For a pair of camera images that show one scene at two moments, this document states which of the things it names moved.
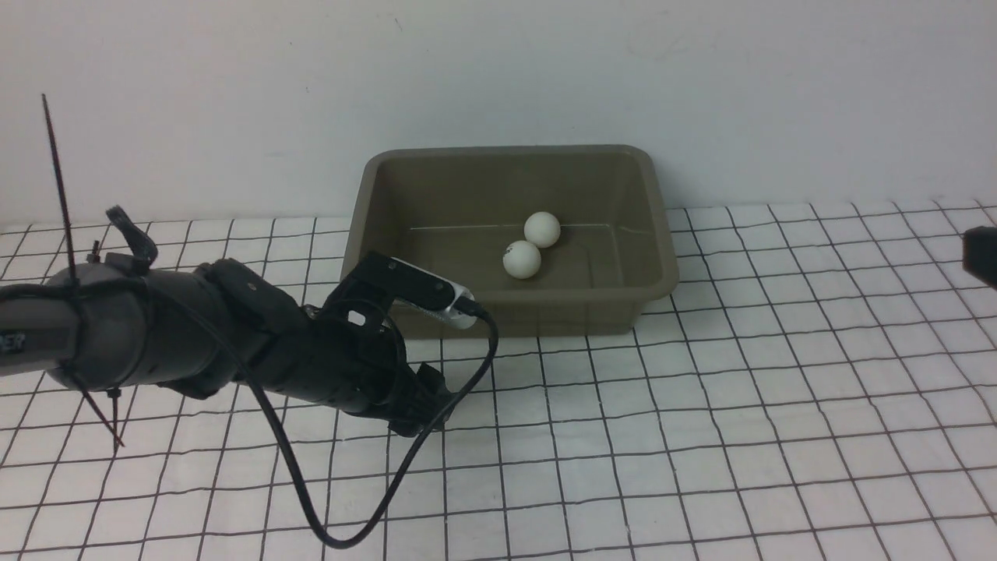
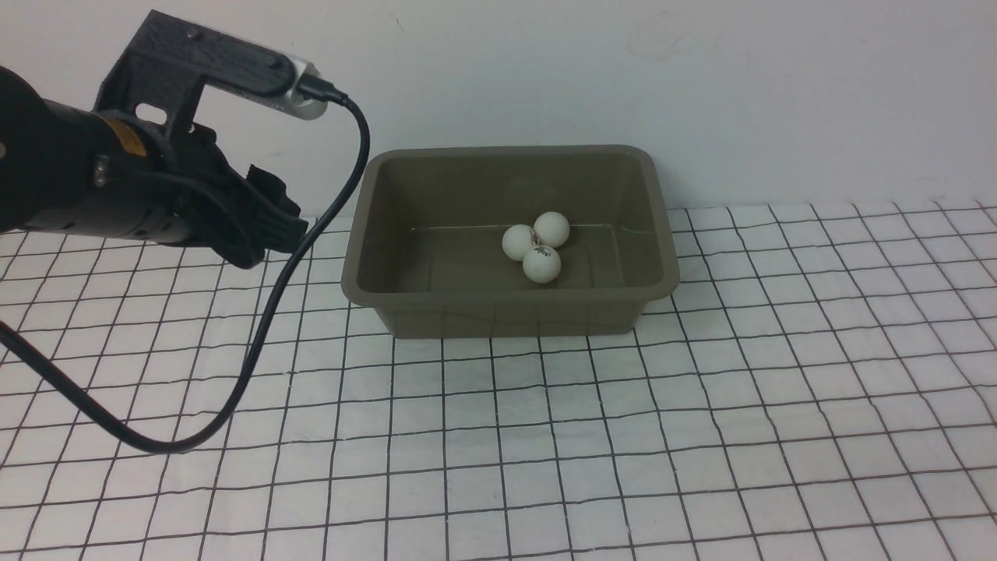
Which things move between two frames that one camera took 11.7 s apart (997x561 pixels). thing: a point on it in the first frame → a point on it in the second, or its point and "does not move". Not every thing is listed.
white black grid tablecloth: x=827 y=391 does not move
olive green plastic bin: x=552 y=240 does not move
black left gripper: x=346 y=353 → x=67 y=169
